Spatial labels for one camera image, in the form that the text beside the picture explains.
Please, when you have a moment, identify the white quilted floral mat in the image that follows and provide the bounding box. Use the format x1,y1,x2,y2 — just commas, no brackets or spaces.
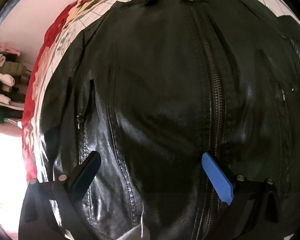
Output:
35,0,294,182

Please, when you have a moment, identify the pile of clothes on rack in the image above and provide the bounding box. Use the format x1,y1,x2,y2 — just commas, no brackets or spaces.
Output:
0,43,31,128

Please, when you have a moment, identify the red floral blanket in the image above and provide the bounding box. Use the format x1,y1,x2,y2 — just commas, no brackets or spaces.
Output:
21,0,101,182

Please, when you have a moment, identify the black leather jacket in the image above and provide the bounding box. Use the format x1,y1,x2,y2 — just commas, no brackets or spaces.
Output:
40,0,300,239

